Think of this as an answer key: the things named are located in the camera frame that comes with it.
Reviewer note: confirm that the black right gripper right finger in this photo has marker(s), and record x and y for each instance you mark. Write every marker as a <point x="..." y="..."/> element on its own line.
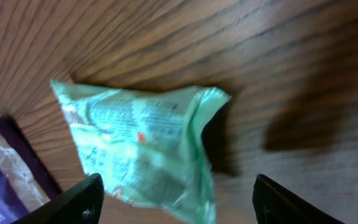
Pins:
<point x="274" y="204"/>

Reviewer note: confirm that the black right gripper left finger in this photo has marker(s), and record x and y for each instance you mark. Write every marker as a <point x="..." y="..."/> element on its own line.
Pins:
<point x="80" y="204"/>

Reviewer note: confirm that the purple snack packet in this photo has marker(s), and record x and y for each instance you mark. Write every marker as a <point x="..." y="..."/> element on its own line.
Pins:
<point x="25" y="184"/>

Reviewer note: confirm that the teal snack packet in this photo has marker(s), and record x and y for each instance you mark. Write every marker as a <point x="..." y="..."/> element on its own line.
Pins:
<point x="147" y="146"/>

